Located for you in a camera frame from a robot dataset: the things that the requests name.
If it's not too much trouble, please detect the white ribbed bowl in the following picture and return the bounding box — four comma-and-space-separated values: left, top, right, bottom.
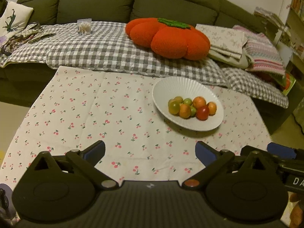
152, 77, 224, 132

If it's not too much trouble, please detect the floral patterned cloth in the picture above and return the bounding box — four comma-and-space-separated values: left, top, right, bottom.
1, 22, 56, 56

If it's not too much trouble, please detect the bookshelf with books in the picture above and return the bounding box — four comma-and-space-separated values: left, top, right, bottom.
282, 0, 303, 74

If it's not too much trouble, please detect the yellow-green tomato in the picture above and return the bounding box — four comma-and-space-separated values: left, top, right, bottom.
168, 101, 180, 115

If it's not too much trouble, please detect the dark green sofa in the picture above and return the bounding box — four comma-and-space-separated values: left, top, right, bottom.
0, 0, 269, 107

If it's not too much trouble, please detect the small orange fruit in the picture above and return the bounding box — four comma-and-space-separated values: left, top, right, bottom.
207, 101, 217, 116

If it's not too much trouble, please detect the striped pink knitted blanket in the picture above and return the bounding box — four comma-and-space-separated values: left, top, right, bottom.
233, 25, 285, 76

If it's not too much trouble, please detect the cherry print tablecloth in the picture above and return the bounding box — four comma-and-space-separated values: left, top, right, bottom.
1, 67, 271, 187

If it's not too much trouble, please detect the white embroidered cushion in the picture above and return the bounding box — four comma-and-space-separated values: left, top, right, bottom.
1, 1, 33, 38

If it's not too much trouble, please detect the right hand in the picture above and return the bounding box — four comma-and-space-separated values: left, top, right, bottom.
289, 193, 303, 228

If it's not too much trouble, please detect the stack of papers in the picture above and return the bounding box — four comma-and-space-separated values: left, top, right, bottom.
253, 7, 285, 36

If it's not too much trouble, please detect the small green fruit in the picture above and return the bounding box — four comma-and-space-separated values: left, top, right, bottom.
183, 98, 192, 105

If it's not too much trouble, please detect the orange pumpkin plush cushion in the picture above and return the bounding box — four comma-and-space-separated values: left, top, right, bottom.
125, 17, 211, 61

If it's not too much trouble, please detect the folded floral beige cloth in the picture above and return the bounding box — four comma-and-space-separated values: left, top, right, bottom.
196, 24, 249, 69

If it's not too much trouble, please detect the green round fruit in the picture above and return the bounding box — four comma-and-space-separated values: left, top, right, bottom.
190, 106, 196, 117

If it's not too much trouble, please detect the pale yellow-green fruit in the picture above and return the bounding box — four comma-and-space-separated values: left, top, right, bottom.
174, 96, 183, 104

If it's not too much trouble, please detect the orange round fruit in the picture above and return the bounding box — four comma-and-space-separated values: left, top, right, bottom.
192, 96, 206, 109

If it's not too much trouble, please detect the grey checkered blanket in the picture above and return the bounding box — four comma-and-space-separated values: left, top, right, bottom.
1, 22, 289, 109

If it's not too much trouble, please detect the green red picture book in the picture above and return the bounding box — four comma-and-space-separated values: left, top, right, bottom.
273, 72, 296, 96

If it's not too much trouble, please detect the orange-yellow fruit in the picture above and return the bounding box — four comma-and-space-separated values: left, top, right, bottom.
178, 104, 191, 119

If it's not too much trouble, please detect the red tomato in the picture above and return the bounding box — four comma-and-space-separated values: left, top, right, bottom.
196, 105, 209, 120

